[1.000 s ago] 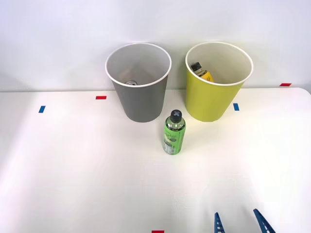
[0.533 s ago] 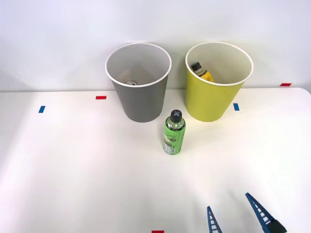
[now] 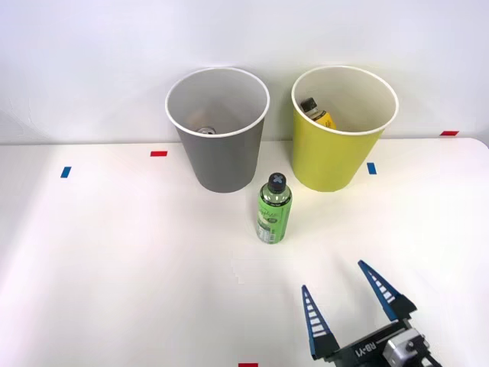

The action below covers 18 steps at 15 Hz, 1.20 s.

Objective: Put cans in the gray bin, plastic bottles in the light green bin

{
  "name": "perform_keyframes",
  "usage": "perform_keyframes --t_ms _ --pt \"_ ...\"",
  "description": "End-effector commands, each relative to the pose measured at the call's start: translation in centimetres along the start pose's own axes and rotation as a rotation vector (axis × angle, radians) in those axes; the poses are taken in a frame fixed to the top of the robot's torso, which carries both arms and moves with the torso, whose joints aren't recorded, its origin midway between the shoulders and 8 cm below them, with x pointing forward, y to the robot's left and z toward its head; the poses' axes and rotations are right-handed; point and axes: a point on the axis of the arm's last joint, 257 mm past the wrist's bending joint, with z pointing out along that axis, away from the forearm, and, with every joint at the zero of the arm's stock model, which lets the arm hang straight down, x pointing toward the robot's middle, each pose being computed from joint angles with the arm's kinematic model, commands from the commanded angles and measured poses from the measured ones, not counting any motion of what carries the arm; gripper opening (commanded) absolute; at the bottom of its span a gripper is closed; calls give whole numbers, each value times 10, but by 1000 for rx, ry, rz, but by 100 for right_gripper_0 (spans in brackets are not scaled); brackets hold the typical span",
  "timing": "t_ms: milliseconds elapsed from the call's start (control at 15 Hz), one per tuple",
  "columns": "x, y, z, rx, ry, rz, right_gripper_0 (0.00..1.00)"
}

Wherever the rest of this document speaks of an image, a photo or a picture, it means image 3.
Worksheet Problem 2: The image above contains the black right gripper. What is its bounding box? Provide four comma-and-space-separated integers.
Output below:
301, 260, 441, 367

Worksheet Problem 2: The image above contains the green label plastic bottle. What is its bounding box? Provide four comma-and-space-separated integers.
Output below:
254, 172, 294, 245

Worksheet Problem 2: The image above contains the yellow-green plastic waste bin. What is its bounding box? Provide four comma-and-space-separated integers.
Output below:
290, 65, 400, 193

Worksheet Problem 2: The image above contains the grey plastic waste bin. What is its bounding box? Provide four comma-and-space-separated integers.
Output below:
164, 67, 271, 193

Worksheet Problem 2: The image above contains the yellow label plastic bottle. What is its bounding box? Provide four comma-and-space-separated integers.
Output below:
300, 96, 338, 130

